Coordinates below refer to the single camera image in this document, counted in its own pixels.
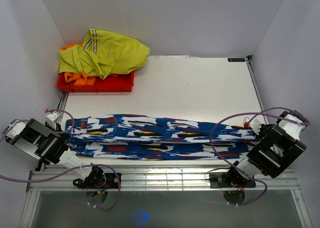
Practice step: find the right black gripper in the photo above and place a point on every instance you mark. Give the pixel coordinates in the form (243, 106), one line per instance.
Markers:
(262, 126)

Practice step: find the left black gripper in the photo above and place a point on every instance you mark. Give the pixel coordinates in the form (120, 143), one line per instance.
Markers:
(58, 129)

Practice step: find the blue white red patterned trousers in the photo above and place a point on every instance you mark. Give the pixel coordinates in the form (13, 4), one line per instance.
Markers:
(139, 137)

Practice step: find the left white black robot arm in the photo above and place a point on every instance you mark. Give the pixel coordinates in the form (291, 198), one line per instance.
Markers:
(50, 147)

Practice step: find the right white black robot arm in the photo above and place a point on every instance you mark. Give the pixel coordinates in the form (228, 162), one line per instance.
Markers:
(278, 146)

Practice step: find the yellow-green trousers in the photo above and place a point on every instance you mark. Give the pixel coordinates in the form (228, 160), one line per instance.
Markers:
(103, 53)

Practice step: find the orange garment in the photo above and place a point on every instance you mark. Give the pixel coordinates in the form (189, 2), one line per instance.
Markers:
(77, 78)

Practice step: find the red plastic tray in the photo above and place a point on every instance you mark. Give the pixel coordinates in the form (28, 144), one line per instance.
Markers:
(113, 83)

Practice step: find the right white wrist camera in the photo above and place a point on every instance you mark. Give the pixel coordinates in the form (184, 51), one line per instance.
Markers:
(253, 124)

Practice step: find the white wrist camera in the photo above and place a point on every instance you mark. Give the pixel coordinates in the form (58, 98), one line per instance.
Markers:
(52, 120)
(253, 124)

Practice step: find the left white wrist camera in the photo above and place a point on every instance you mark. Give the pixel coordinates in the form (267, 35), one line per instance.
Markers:
(52, 120)

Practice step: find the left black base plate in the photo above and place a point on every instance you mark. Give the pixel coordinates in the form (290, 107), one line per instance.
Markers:
(107, 180)

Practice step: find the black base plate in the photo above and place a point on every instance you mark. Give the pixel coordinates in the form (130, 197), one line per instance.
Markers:
(107, 180)
(220, 181)

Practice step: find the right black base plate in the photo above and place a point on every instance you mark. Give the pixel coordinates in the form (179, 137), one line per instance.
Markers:
(220, 181)

